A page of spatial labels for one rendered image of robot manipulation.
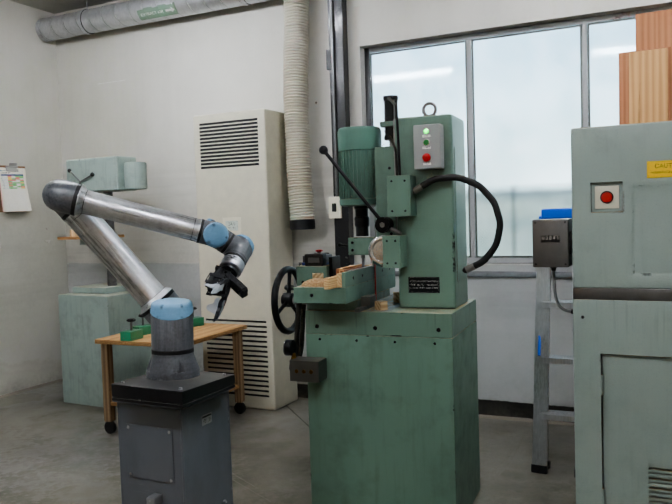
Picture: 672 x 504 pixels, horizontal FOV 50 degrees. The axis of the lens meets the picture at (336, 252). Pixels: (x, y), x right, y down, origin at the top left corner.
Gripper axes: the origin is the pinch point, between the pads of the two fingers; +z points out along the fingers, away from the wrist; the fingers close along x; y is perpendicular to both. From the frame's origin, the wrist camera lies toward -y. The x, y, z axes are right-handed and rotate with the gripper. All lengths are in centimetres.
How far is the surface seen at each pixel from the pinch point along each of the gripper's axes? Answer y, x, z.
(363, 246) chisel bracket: -43, 1, -49
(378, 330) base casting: -58, -8, -16
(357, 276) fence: -45, 3, -30
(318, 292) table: -33.8, 2.8, -17.5
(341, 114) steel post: 3, -35, -197
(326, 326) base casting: -38.0, -13.9, -16.9
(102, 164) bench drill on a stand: 149, -88, -166
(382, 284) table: -53, -18, -50
